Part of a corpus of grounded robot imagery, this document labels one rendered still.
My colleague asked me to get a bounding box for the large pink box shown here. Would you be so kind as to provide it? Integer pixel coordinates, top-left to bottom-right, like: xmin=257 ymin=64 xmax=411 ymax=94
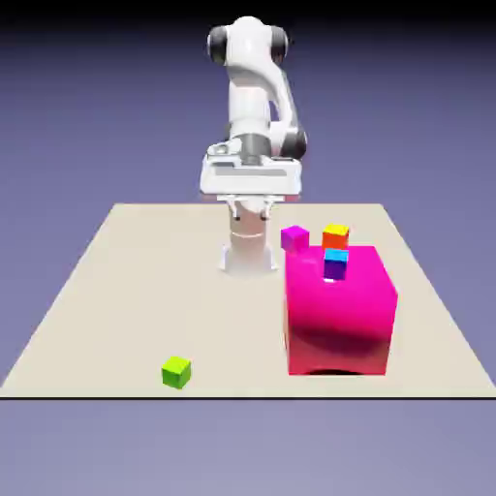
xmin=283 ymin=244 xmax=399 ymax=377

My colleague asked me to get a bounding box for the small magenta cube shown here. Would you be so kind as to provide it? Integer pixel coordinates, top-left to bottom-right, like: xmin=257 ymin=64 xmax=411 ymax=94
xmin=280 ymin=225 xmax=311 ymax=252

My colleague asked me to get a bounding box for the small green cube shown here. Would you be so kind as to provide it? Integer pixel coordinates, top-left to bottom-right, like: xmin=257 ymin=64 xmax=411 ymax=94
xmin=161 ymin=356 xmax=193 ymax=390

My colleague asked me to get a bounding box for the small orange cube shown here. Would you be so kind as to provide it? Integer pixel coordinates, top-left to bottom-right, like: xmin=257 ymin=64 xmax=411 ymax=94
xmin=321 ymin=223 xmax=351 ymax=252

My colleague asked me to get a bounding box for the small blue cube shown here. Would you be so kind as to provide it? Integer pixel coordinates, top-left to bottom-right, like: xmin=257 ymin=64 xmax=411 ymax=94
xmin=323 ymin=248 xmax=350 ymax=282

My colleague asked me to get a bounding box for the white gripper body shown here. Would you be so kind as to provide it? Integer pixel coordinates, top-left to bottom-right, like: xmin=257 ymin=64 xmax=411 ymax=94
xmin=199 ymin=155 xmax=303 ymax=203

